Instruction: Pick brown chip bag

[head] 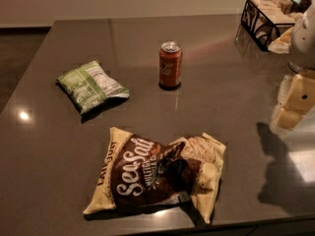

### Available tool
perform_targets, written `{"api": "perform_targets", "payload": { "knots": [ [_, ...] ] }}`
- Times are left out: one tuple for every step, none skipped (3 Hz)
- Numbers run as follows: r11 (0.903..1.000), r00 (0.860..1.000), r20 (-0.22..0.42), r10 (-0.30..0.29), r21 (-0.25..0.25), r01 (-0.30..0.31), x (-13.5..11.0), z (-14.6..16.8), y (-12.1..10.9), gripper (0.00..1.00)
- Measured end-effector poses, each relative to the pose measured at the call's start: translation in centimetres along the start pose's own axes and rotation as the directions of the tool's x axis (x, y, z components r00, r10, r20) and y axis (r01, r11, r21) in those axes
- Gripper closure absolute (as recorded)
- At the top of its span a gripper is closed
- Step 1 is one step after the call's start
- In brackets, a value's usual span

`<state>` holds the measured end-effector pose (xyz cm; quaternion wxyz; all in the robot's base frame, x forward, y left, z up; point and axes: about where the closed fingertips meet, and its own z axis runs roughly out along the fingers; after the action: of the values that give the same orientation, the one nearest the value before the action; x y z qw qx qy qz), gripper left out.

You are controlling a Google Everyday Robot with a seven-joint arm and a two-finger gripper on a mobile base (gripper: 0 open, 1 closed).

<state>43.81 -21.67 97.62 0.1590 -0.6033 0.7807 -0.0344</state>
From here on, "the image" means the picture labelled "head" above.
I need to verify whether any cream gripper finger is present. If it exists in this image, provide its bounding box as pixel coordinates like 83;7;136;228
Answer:
275;108;303;130

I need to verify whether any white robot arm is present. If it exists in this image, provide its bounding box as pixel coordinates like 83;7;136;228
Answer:
272;0;315;130

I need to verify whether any brown sea salt chip bag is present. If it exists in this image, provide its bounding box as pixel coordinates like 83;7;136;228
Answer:
84;127;225;222

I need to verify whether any green chip bag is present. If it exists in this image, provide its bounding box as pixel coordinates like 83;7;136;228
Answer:
57;61;130;114

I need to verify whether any white napkin stack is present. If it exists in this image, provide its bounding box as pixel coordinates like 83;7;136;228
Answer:
250;0;296;43

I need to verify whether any orange soda can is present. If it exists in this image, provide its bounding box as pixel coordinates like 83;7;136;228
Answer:
158;41;182;89

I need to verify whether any black wire napkin holder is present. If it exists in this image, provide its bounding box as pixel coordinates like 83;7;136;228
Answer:
241;0;295;51

